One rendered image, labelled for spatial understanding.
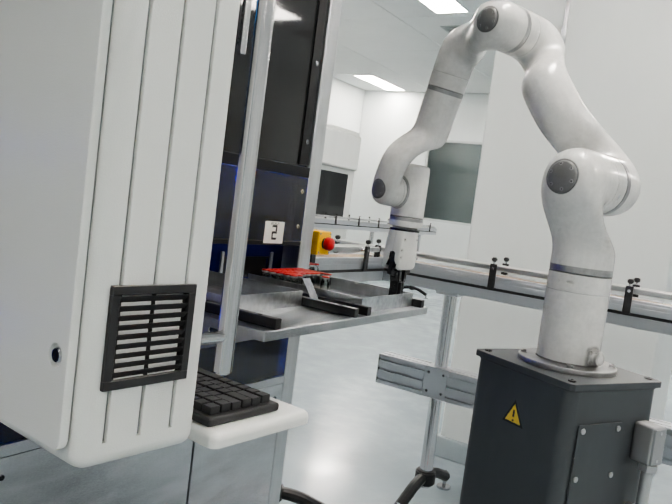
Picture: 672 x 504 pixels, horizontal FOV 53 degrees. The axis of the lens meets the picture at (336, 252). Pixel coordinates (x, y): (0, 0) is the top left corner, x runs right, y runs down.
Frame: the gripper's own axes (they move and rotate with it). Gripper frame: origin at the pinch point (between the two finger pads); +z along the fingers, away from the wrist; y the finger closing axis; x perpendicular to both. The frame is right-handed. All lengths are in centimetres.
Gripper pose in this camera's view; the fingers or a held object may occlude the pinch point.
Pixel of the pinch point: (396, 289)
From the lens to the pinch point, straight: 173.7
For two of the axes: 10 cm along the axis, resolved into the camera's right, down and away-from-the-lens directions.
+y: -5.3, 0.0, -8.5
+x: 8.4, 1.5, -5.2
